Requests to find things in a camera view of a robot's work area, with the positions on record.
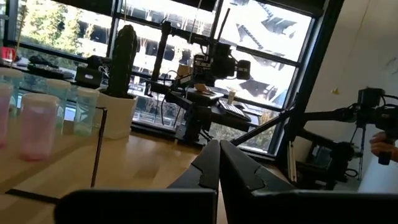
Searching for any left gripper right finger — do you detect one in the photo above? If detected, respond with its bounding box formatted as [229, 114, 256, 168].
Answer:
[219, 139, 296, 224]

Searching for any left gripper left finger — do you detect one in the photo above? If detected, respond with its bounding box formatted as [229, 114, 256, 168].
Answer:
[167, 139, 221, 192]

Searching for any pink translucent medicine bottle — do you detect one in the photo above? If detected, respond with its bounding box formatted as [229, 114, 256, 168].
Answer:
[0, 82, 15, 150]
[18, 92, 61, 162]

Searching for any small white cup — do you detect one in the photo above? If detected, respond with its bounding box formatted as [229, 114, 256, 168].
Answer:
[226, 88, 238, 105]

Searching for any black keyboard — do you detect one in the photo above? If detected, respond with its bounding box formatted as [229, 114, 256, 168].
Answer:
[217, 99, 252, 122]

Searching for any glass window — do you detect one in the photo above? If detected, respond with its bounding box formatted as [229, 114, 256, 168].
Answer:
[6, 0, 315, 156]

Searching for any black bar with silver brackets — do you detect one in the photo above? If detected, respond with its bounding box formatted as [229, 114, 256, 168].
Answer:
[276, 93, 312, 187]

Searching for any green cactus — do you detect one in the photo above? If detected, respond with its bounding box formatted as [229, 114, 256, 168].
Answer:
[106, 24, 139, 99]

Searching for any black box white label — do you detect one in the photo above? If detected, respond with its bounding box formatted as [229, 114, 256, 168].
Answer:
[74, 66, 103, 90]

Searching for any person's hand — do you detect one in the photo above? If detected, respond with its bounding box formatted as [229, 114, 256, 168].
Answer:
[369, 131, 398, 163]

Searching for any small red object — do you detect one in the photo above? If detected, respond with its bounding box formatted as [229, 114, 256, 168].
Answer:
[0, 46, 17, 62]

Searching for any black table frame strut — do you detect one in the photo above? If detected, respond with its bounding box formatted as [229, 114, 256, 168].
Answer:
[229, 107, 299, 147]

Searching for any wooden shelf with black frame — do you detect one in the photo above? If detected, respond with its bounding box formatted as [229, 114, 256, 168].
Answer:
[0, 107, 108, 205]

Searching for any black handheld camera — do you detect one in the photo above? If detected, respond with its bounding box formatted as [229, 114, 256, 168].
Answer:
[356, 88, 398, 166]

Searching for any yellow hanging cord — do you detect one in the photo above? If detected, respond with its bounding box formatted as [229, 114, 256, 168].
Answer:
[11, 2, 28, 68]

